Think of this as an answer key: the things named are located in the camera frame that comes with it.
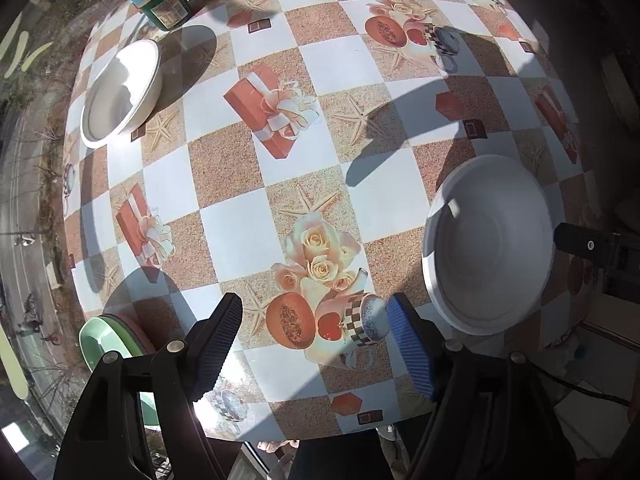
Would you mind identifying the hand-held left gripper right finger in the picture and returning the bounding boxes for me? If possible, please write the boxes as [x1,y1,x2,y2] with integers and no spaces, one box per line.
[386,293,577,480]

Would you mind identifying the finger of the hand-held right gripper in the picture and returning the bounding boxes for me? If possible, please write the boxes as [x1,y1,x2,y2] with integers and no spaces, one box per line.
[553,222,610,262]

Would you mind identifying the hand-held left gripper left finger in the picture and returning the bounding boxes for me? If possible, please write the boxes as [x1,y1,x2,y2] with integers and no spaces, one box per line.
[52,291,245,480]

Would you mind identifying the red plate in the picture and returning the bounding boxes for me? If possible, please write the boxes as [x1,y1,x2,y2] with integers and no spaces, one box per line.
[114,313,157,357]

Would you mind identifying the large white bowl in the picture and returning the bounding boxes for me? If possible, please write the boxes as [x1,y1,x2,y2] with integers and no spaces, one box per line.
[421,154,557,337]

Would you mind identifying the small white bowl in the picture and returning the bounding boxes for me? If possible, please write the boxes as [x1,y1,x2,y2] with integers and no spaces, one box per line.
[80,39,164,149]

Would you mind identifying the checkered printed tablecloth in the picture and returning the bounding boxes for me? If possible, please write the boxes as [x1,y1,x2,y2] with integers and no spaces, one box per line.
[61,0,602,443]

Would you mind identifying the black cable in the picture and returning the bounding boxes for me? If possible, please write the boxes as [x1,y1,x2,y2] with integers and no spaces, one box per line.
[530,362,632,406]

